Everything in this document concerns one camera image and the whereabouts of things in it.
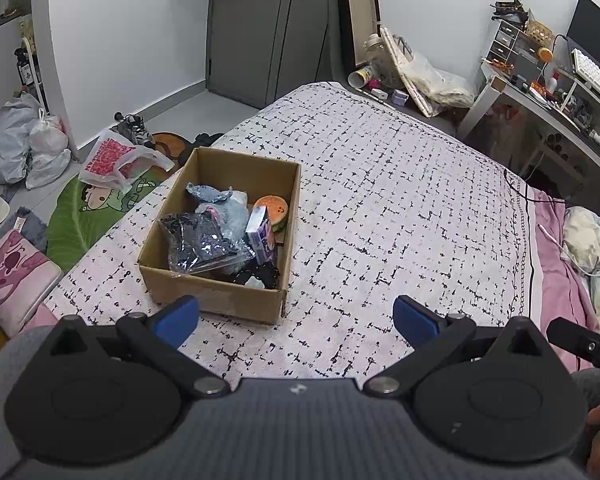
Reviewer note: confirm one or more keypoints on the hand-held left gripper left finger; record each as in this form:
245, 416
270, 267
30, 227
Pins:
177, 317

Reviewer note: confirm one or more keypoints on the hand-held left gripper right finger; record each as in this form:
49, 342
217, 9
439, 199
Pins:
414, 319

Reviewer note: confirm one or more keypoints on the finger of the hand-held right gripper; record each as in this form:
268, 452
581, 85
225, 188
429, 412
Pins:
587, 345

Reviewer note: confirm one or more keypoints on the brown cardboard box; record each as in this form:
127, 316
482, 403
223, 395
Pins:
215, 300

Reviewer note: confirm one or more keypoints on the dark plastic-wrapped packet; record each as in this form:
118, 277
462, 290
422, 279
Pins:
195, 240

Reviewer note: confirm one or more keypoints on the black soft item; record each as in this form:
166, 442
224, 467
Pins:
260, 276

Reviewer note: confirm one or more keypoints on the blue tissue pack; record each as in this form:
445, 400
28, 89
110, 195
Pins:
261, 237

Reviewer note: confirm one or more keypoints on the grey-blue plush paw slipper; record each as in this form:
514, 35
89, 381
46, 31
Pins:
234, 212

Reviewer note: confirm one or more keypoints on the person's right leg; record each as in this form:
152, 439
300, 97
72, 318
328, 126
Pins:
592, 385

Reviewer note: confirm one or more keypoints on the crumpled pale cloth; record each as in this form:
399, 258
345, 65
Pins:
590, 240

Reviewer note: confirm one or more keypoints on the white black-patterned bed blanket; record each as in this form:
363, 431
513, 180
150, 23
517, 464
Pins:
390, 200

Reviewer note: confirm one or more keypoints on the green cartoon rug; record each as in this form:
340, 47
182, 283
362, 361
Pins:
90, 215

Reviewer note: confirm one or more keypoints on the orange burger plush toy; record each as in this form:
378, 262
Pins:
272, 210

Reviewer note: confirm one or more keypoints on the pink cartoon cushion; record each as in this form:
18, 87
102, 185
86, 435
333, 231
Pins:
15, 280

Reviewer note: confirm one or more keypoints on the round brown object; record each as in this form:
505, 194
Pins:
167, 144

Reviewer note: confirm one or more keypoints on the red-print plastic bag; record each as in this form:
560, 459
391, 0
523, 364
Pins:
107, 157

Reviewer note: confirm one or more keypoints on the grey fuzzy mat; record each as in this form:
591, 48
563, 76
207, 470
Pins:
27, 222

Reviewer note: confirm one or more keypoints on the pair of dark sneakers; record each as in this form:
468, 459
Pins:
135, 130

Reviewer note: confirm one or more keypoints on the white plastic bag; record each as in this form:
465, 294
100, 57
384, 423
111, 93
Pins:
47, 150

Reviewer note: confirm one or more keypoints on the small purple box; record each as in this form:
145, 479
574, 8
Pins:
400, 97

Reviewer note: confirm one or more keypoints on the small white item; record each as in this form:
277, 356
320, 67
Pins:
379, 94

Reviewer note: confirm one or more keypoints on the white desk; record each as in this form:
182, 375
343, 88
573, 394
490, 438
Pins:
480, 100

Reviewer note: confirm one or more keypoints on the cream tote bag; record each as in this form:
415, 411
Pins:
440, 85

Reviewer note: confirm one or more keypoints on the grey plastic bag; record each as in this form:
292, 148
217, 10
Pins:
10, 140

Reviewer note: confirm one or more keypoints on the paper tube cup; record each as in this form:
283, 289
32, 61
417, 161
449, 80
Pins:
362, 76

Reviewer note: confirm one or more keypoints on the white desk riser shelf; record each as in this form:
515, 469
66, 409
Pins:
580, 85

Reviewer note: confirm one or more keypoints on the white bottle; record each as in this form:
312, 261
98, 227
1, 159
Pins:
552, 85

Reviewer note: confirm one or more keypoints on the white keyboard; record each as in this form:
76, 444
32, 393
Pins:
595, 75

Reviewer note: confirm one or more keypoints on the clear glass jar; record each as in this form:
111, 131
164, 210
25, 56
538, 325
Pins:
375, 47

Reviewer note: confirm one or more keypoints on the grey desk box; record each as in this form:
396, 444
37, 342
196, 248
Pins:
526, 67

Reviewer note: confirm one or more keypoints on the grey drawer organizer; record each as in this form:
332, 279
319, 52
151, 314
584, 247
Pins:
507, 42

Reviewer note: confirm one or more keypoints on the orange round lamp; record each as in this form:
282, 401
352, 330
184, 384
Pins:
545, 55

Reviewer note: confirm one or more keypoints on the grey wardrobe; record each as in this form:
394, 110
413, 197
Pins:
265, 25

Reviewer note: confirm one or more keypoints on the wicker basket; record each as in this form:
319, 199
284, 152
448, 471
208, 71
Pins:
540, 34

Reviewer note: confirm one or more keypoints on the dark framed board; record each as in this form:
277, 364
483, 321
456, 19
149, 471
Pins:
360, 10

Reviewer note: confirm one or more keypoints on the black monitor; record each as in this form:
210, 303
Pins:
592, 25

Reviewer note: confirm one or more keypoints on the dark clutter on organizer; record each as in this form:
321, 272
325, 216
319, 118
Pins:
509, 9

